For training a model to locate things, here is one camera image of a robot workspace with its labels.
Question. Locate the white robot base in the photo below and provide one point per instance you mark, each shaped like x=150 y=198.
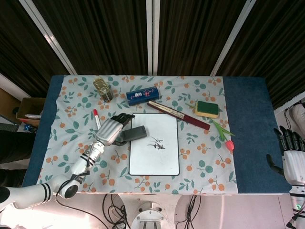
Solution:
x=150 y=217

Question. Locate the red whiteboard marker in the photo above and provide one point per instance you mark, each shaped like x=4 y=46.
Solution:
x=97 y=119

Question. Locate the black whiteboard eraser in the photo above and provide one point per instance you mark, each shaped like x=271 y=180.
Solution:
x=134 y=132

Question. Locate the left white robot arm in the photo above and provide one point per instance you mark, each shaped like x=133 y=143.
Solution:
x=59 y=179

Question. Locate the dark red folded fan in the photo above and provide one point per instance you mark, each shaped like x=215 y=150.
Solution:
x=178 y=115

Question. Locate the floral patterned tablecloth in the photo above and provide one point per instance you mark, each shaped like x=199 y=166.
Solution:
x=147 y=100

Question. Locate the green and yellow sponge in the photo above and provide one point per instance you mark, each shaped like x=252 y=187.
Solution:
x=206 y=108

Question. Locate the blue felt table cover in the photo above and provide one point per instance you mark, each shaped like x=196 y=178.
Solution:
x=252 y=133

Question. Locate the cardboard box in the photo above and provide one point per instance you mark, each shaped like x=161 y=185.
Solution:
x=29 y=111

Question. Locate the small white whiteboard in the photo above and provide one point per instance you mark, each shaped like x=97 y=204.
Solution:
x=157 y=152

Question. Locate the blue printed pencil case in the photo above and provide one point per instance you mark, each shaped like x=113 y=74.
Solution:
x=142 y=95

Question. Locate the gold hair clip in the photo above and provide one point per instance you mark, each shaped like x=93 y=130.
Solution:
x=103 y=89

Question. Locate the artificial pink tulip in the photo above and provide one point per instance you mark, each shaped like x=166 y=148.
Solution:
x=224 y=133

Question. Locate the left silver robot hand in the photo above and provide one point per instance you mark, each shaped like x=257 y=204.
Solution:
x=110 y=131

